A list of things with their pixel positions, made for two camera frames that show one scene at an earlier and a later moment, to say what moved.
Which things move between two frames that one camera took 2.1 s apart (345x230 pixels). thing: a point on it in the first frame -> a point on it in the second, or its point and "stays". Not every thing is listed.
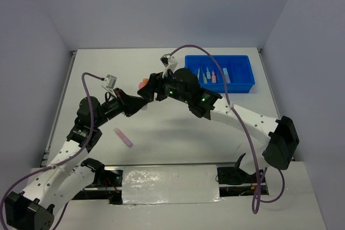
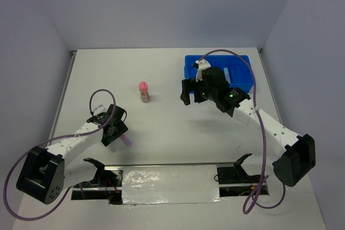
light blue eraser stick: [227, 78] stays
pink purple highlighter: [125, 139] stays
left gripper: [129, 104] -> [121, 129]
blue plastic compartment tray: [236, 70] stays
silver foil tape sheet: [165, 184] stays
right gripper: [155, 84] -> [190, 85]
